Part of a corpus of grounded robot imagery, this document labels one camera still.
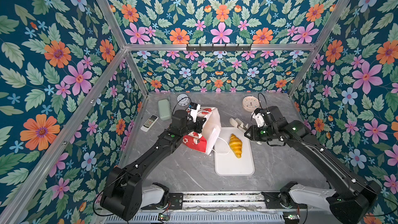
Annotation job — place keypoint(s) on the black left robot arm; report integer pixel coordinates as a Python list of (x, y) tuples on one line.
[(124, 194)]

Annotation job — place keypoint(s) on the white remote control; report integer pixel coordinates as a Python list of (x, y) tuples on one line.
[(149, 123)]

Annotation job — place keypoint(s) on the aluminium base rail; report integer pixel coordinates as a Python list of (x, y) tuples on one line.
[(229, 199)]

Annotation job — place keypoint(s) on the green glasses case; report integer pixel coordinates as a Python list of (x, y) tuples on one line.
[(164, 109)]

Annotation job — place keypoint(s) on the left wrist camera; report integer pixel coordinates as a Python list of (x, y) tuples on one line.
[(194, 110)]

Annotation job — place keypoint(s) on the black hook rail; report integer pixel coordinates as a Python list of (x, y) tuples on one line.
[(218, 47)]

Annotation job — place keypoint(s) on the white rectangular tray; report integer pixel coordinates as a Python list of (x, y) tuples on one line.
[(226, 162)]

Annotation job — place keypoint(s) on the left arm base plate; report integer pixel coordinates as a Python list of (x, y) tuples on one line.
[(173, 202)]

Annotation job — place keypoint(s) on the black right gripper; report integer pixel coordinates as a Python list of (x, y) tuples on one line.
[(252, 132)]

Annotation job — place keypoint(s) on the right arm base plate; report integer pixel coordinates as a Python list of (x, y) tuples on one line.
[(274, 200)]

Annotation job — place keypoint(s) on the red white paper bag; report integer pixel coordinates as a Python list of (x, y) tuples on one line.
[(204, 141)]

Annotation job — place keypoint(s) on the white round alarm clock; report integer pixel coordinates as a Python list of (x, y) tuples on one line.
[(183, 100)]

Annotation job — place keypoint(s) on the yellow fake croissant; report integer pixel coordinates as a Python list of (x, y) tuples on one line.
[(236, 145)]

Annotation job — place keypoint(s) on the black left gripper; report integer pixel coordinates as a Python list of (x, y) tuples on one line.
[(199, 123)]

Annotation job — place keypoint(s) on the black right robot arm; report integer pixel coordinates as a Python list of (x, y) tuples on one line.
[(350, 196)]

